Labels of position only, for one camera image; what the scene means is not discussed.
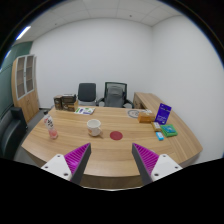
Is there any small brown box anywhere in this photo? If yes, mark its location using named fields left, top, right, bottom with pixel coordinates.
left=54, top=95, right=63, bottom=110

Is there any black leather sofa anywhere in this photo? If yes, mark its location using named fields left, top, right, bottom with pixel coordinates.
left=0, top=107, right=27, bottom=160

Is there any orange tissue box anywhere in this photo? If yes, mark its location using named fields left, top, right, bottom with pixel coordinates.
left=138, top=112, right=155, bottom=123

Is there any blue standing sign card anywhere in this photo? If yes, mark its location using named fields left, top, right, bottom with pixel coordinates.
left=155, top=103, right=172, bottom=125

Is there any black mesh office chair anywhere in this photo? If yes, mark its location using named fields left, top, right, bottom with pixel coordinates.
left=96, top=82, right=134, bottom=108

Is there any white ceramic mug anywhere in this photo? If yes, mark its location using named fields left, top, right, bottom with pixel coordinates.
left=87, top=119, right=102, bottom=137

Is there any white green booklet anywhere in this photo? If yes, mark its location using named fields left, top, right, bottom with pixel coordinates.
left=74, top=107, right=95, bottom=115

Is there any red round coaster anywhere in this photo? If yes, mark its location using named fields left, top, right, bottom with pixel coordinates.
left=110, top=131, right=123, bottom=140

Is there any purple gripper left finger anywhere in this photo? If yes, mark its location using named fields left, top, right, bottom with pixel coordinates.
left=41, top=142, right=92, bottom=185

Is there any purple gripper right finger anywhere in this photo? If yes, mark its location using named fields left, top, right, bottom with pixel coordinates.
left=131, top=142, right=183, bottom=186

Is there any yellow snack packet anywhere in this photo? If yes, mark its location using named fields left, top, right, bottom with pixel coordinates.
left=151, top=122, right=161, bottom=131

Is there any small blue packet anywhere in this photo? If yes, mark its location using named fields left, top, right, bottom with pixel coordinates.
left=156, top=132, right=164, bottom=141

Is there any green box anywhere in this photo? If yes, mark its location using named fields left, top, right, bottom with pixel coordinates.
left=161, top=124, right=177, bottom=137

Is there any brown box stack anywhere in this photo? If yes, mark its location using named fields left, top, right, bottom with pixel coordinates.
left=62, top=94, right=78, bottom=111

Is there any round white coaster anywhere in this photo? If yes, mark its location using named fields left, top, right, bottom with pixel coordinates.
left=127, top=110, right=140, bottom=118

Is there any pink drink bottle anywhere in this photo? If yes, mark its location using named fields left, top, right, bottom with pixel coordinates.
left=44, top=114, right=58, bottom=139

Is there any wooden glass-door cabinet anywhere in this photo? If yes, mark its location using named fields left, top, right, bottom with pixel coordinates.
left=11, top=55, right=39, bottom=122

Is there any dark grey office chair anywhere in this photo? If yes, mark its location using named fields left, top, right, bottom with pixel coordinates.
left=78, top=83, right=96, bottom=106

